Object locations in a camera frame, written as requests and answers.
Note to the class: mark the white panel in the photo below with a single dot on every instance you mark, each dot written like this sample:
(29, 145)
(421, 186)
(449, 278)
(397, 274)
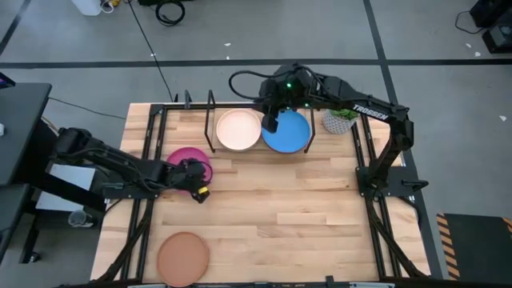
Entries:
(68, 178)

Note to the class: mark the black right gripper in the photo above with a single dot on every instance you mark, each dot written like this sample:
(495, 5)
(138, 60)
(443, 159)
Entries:
(288, 90)

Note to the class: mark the blue object on desk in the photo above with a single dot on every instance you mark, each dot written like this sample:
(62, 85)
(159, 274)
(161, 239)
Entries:
(5, 81)

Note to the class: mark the black desk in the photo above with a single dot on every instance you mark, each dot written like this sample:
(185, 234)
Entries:
(20, 128)

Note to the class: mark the magenta plate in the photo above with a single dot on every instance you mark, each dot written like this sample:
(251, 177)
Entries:
(180, 155)

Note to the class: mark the white triangle-patterned plant pot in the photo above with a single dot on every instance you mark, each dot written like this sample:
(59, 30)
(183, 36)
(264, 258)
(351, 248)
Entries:
(335, 125)

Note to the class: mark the clear plastic cup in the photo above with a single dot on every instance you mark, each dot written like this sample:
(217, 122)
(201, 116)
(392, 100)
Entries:
(80, 218)

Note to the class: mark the terracotta tan plate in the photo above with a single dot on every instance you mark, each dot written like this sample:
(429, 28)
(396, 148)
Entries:
(182, 259)

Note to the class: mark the white container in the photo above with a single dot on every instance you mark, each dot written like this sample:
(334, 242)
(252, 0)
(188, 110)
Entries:
(87, 6)

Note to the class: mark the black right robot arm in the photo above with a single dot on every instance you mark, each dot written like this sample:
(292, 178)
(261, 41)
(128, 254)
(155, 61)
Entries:
(368, 112)

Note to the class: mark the bright blue plate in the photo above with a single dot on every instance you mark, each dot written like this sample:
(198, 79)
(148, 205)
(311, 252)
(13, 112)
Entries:
(290, 134)

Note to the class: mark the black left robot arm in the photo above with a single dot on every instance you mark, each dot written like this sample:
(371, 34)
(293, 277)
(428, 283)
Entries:
(120, 164)

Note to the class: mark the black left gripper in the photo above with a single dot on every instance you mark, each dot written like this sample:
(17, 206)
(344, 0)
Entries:
(194, 176)

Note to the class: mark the black mat with hazard stripes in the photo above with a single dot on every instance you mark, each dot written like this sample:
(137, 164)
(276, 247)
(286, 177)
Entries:
(480, 244)

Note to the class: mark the cream plate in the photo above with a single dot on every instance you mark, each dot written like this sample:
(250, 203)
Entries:
(238, 129)

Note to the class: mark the black aluminium rig frame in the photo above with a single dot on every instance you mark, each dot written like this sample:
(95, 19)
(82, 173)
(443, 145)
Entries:
(224, 105)

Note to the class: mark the black equipment case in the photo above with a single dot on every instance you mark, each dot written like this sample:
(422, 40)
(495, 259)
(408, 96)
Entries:
(498, 24)

